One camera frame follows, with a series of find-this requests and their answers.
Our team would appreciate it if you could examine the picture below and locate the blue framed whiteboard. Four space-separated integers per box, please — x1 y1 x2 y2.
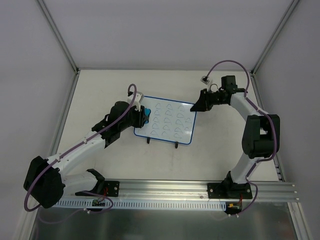
133 96 197 145

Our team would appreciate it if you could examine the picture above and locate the blue whiteboard eraser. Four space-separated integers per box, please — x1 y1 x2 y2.
144 108 151 124

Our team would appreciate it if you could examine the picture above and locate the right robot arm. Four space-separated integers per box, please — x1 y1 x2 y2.
190 75 280 199

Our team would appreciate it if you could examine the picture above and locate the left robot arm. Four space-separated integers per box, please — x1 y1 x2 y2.
23 101 151 212

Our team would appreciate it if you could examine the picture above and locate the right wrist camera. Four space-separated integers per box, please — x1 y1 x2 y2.
200 75 212 87

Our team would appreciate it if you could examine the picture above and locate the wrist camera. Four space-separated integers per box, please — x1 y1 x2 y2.
200 75 212 87
127 91 144 112

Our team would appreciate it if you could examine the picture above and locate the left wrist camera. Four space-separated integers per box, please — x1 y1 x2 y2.
127 91 144 112

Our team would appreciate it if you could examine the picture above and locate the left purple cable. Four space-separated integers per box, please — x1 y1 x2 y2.
23 84 138 223

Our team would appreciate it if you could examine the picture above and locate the purple cable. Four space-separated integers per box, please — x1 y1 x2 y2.
23 84 138 223
204 59 278 218

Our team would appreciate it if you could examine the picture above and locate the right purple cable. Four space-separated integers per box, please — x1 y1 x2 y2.
204 59 278 218

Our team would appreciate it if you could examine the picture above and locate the aluminium mounting rail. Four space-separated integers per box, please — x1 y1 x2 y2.
29 178 300 202

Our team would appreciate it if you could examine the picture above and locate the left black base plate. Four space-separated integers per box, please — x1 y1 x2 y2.
102 180 120 198

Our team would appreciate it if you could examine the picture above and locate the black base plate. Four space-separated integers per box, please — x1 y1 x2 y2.
207 182 253 200
102 180 120 198

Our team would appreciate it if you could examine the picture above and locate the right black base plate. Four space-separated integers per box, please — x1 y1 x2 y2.
207 182 253 200

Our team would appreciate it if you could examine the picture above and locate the white slotted cable duct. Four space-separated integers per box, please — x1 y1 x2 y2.
54 197 227 212

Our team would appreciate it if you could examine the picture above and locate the left frame post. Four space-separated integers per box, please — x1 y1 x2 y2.
35 0 79 74

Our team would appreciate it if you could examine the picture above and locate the frame post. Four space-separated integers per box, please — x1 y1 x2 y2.
251 0 301 77
35 0 79 74

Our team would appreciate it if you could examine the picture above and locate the right frame post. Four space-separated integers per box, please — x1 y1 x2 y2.
251 0 301 77

